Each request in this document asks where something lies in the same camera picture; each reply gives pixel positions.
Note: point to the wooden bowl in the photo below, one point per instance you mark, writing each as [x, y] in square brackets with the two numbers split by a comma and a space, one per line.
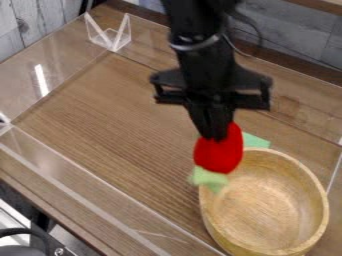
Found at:
[272, 211]

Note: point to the red plush fruit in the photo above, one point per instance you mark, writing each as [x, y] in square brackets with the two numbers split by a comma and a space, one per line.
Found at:
[216, 159]

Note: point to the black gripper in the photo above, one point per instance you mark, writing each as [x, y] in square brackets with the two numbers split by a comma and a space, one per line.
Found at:
[210, 77]

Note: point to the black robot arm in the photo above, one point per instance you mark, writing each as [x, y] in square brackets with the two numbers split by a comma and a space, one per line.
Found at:
[197, 20]

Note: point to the green foam block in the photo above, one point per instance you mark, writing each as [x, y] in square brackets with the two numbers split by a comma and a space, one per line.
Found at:
[254, 141]

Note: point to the black metal bracket bottom left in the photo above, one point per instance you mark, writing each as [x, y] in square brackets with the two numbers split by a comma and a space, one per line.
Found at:
[47, 243]

